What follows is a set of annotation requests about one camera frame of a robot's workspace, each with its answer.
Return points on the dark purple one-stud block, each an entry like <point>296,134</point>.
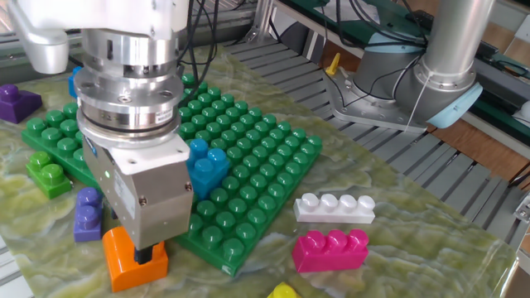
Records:
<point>18,105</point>

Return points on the white four-stud block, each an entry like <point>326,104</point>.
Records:
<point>331,213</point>

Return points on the green studded baseplate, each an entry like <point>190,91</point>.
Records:
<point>256,174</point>

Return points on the green marble pattern mat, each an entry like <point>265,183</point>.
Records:
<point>414,248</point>

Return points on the yellow-green one-stud block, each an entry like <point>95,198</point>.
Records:
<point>283,291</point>

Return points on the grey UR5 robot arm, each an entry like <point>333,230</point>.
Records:
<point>124,83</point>

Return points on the orange large block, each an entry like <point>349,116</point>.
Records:
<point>124,273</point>

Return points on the silver Schunk gripper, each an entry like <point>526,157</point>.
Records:
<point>157,198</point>

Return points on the small yellow object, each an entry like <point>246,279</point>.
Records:
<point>332,66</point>

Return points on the white zip tie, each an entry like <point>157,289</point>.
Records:
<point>416,103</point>

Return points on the light blue four-stud block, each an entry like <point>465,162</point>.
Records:
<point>207,174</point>

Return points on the light green two-stud block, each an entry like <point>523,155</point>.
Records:
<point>47,178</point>

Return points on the pink three-stud block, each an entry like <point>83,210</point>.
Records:
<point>331,254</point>

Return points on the dark blue two-stud block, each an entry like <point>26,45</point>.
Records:
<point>73,83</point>

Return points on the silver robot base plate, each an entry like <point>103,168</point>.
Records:
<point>372,111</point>

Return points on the violet two-stud block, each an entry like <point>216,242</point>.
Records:
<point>88,219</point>

